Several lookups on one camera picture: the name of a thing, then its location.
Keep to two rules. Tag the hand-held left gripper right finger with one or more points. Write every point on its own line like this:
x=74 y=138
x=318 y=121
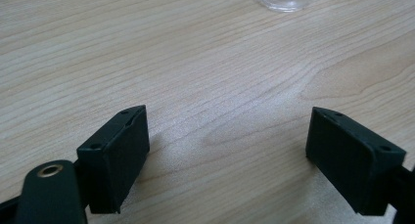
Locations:
x=349 y=162

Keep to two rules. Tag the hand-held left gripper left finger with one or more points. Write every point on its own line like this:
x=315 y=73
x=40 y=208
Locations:
x=114 y=158

